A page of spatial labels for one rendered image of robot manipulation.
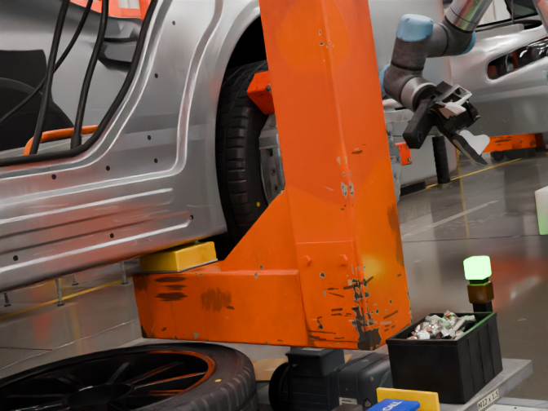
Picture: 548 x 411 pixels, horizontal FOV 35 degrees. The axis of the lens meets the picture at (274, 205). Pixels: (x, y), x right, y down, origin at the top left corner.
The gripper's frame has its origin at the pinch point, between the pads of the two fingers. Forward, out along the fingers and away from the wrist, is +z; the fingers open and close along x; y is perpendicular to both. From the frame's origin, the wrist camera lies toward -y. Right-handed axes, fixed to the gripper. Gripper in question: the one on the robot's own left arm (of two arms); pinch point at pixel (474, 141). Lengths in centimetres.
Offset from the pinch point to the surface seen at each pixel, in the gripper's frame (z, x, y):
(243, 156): -57, 8, -34
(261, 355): -155, 164, -65
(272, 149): -54, 10, -27
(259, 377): -123, 142, -70
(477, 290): 13.1, 20.7, -17.0
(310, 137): -11.7, -16.1, -26.0
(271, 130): -57, 6, -24
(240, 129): -61, 3, -31
